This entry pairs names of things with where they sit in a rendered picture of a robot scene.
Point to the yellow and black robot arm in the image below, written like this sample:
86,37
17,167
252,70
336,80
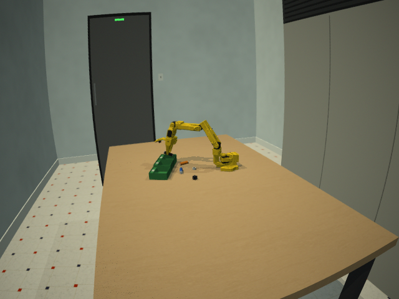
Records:
227,159

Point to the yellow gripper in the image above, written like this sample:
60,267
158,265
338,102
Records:
169,142

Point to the green three-compartment bin rack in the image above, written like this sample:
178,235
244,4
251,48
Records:
163,167

